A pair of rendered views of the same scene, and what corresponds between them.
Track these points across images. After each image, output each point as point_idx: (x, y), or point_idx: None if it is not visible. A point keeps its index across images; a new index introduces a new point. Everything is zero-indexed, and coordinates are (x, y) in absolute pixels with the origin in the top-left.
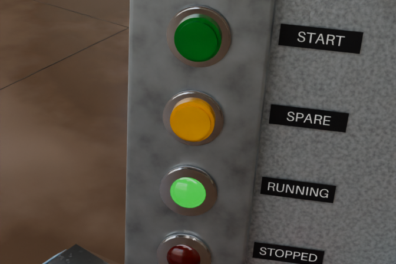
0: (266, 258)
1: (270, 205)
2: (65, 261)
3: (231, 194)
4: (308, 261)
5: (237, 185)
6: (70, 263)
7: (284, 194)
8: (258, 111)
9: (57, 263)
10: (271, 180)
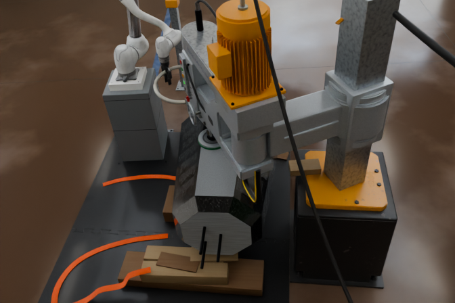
0: (190, 92)
1: (189, 87)
2: None
3: (185, 84)
4: (191, 95)
5: (185, 83)
6: None
7: (189, 86)
8: (185, 77)
9: None
10: (189, 84)
